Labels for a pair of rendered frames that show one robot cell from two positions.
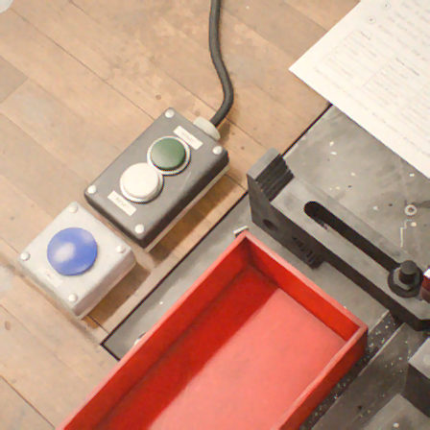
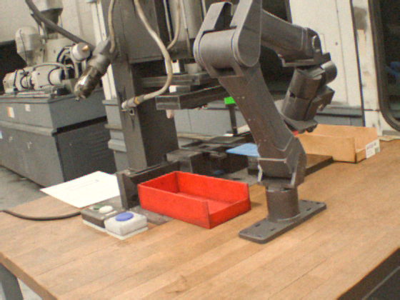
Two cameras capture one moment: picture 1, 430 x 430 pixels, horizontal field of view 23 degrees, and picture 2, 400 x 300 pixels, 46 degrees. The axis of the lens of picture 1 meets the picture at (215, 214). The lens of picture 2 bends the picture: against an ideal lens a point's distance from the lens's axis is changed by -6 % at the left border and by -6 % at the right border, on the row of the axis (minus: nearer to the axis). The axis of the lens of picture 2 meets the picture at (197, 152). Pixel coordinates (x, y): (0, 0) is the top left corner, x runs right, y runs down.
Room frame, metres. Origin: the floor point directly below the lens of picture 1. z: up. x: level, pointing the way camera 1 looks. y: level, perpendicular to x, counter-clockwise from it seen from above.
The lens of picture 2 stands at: (0.19, 1.10, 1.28)
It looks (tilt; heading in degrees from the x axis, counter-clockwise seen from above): 13 degrees down; 269
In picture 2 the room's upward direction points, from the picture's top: 9 degrees counter-clockwise
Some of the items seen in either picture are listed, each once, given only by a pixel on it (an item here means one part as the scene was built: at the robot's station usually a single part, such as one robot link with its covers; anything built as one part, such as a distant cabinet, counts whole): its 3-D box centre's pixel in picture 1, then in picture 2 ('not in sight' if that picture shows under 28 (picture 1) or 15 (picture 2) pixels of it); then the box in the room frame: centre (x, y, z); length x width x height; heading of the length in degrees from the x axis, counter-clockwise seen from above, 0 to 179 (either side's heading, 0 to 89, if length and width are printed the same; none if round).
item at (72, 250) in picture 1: (73, 253); (124, 218); (0.35, 0.12, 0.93); 0.04 x 0.04 x 0.02
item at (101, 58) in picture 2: not in sight; (98, 63); (0.42, -0.36, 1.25); 0.19 x 0.07 x 0.19; 38
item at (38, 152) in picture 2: not in sight; (22, 126); (2.48, -5.55, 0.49); 5.51 x 1.02 x 0.97; 124
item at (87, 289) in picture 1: (80, 266); (127, 230); (0.35, 0.12, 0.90); 0.07 x 0.07 x 0.06; 38
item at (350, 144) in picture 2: not in sight; (330, 143); (-0.20, -0.23, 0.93); 0.25 x 0.13 x 0.08; 128
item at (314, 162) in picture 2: not in sight; (290, 165); (-0.06, -0.15, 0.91); 0.17 x 0.16 x 0.02; 38
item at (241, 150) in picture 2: not in sight; (258, 146); (0.03, -0.03, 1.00); 0.15 x 0.07 x 0.03; 128
